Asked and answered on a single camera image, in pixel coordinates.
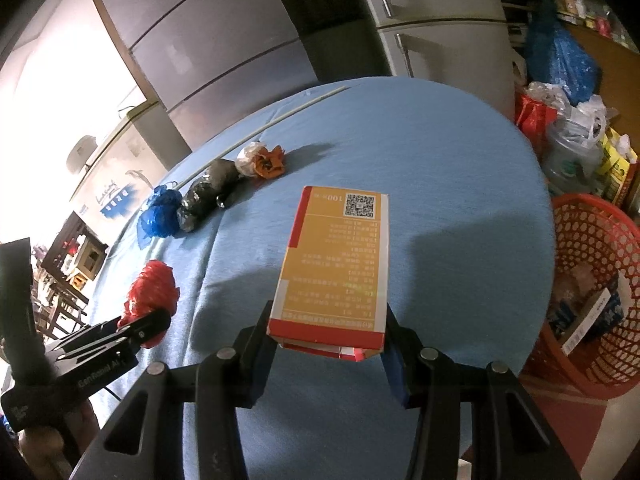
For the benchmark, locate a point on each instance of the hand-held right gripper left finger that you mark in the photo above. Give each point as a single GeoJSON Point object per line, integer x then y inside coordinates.
{"type": "Point", "coordinates": [250, 360]}

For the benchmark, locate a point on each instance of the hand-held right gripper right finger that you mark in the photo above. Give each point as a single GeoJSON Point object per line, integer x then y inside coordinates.
{"type": "Point", "coordinates": [395, 375]}

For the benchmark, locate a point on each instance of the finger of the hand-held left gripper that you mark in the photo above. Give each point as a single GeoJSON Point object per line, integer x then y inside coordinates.
{"type": "Point", "coordinates": [150, 327]}
{"type": "Point", "coordinates": [85, 335]}

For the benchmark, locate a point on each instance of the red plastic bag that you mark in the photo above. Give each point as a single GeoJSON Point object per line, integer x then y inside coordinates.
{"type": "Point", "coordinates": [152, 285]}

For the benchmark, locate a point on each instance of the orange and red cardboard box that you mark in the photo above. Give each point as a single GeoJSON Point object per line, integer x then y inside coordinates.
{"type": "Point", "coordinates": [335, 270]}

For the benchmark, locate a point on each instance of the black plastic bag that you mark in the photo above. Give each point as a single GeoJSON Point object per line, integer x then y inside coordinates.
{"type": "Point", "coordinates": [205, 190]}

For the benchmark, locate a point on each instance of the white plastic bag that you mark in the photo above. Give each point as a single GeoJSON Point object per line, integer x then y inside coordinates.
{"type": "Point", "coordinates": [595, 110]}
{"type": "Point", "coordinates": [248, 160]}

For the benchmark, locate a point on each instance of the white cardboard box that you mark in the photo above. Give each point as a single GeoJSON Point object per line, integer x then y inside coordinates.
{"type": "Point", "coordinates": [585, 325]}

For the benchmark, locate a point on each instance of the orange plastic bag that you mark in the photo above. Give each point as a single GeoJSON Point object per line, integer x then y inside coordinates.
{"type": "Point", "coordinates": [267, 162]}

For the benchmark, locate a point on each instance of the red plastic basket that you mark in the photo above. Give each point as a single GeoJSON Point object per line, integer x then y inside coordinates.
{"type": "Point", "coordinates": [575, 225]}

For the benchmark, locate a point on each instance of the person's left hand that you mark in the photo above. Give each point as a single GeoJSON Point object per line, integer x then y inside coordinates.
{"type": "Point", "coordinates": [42, 445]}

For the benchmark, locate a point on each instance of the dark wooden chair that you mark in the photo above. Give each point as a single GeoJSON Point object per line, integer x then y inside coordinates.
{"type": "Point", "coordinates": [65, 240]}

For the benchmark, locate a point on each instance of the white chest freezer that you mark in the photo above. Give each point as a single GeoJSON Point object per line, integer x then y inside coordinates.
{"type": "Point", "coordinates": [120, 170]}

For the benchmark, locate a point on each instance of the light blue tablecloth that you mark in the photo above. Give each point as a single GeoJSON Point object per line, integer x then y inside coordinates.
{"type": "Point", "coordinates": [425, 185]}

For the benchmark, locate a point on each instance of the clear water jug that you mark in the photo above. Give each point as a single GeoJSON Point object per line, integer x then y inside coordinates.
{"type": "Point", "coordinates": [570, 165]}

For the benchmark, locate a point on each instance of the thin white rod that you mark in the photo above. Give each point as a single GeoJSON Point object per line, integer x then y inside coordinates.
{"type": "Point", "coordinates": [325, 95]}

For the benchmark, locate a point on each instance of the grey panelled cabinet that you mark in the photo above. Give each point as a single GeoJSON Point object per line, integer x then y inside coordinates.
{"type": "Point", "coordinates": [210, 50]}

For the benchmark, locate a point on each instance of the red gift bag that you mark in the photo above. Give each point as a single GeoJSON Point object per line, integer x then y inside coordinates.
{"type": "Point", "coordinates": [532, 117]}

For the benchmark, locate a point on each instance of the yellow shopping bag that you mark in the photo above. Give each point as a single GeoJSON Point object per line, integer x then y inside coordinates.
{"type": "Point", "coordinates": [617, 170]}

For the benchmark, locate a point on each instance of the clear plastic bag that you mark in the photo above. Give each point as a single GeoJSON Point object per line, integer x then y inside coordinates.
{"type": "Point", "coordinates": [547, 92]}

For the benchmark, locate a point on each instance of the silver refrigerator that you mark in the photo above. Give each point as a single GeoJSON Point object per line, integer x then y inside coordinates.
{"type": "Point", "coordinates": [450, 50]}

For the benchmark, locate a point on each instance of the large blue plastic bag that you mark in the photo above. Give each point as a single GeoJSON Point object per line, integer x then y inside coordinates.
{"type": "Point", "coordinates": [555, 60]}

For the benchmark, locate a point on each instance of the wooden shelf cabinet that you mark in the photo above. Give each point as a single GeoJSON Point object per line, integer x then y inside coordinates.
{"type": "Point", "coordinates": [600, 55]}

